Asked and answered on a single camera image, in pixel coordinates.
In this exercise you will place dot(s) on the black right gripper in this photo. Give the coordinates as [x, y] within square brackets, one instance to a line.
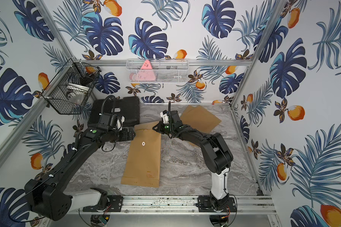
[160, 128]

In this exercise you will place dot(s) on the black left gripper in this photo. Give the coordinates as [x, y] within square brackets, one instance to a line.
[128, 134]

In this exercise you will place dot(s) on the brown kraft file bag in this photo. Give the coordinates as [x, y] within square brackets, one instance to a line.
[200, 118]
[144, 156]

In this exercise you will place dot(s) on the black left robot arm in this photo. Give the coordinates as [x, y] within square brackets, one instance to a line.
[111, 120]

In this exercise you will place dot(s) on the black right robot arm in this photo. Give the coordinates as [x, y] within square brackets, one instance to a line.
[216, 153]

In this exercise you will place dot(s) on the black plastic tool case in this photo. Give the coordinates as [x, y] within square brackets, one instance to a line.
[128, 107]

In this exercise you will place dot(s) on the pink triangle item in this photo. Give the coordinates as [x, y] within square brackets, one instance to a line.
[146, 72]

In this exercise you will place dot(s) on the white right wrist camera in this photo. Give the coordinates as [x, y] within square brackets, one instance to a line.
[165, 117]

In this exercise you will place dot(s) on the clear white mesh wall basket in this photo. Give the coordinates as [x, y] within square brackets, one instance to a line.
[166, 70]

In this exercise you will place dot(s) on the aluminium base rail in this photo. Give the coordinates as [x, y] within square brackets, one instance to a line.
[185, 205]

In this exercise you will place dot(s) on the black wire basket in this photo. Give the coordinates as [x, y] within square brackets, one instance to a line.
[69, 91]

